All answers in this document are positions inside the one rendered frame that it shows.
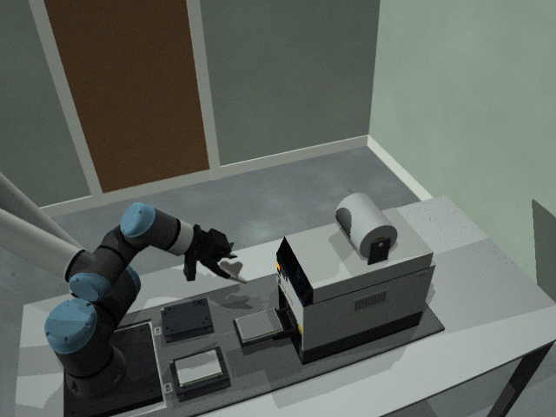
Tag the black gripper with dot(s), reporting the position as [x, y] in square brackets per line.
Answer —
[207, 245]

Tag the grey cylinder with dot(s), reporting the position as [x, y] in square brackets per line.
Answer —
[363, 222]

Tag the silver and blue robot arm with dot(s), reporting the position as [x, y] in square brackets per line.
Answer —
[79, 338]

